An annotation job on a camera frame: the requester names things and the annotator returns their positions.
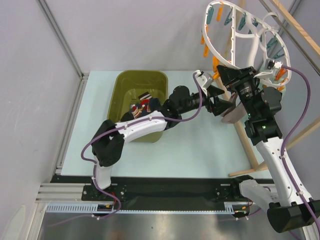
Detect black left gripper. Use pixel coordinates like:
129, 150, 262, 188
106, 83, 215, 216
178, 85, 233, 117

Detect grey beige sock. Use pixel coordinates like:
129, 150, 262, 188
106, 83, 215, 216
220, 92, 247, 124

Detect white round clip hanger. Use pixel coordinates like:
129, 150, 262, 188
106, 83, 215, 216
200, 0, 292, 93

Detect mustard yellow striped sock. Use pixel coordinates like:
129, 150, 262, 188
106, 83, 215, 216
138, 91, 153, 102

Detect black sock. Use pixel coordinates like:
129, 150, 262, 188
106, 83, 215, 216
120, 111, 135, 122

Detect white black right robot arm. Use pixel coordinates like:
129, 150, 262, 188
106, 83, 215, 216
217, 65, 320, 233

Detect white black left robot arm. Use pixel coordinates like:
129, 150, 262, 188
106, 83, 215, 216
90, 85, 232, 200

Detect wooden hanger stand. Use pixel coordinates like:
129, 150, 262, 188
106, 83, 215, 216
209, 0, 320, 177

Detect olive green plastic basket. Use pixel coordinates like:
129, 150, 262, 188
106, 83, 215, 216
107, 70, 169, 143

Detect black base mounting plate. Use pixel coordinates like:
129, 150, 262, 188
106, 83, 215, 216
51, 175, 251, 209

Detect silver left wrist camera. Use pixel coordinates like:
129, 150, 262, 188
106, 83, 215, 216
194, 70, 214, 96

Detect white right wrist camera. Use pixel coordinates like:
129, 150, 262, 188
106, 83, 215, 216
254, 58, 283, 79

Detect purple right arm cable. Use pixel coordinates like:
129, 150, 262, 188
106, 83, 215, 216
234, 65, 320, 240

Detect white slotted cable duct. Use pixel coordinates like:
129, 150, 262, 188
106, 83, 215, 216
46, 202, 249, 215

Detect aluminium frame post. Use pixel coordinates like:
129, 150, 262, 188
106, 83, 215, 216
36, 0, 84, 79

